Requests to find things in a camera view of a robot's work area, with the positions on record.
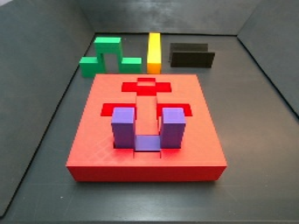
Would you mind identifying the black angled bracket holder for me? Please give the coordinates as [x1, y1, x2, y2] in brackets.
[169, 43, 215, 68]

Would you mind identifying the blue U-shaped block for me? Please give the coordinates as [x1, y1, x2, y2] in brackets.
[111, 108, 186, 152]

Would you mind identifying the green stepped block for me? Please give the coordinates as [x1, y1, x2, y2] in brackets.
[79, 37, 143, 78]

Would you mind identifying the red board with cutouts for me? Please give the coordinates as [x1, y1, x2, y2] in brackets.
[67, 74, 227, 182]

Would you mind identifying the yellow long bar block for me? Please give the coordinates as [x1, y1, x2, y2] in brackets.
[147, 32, 161, 74]

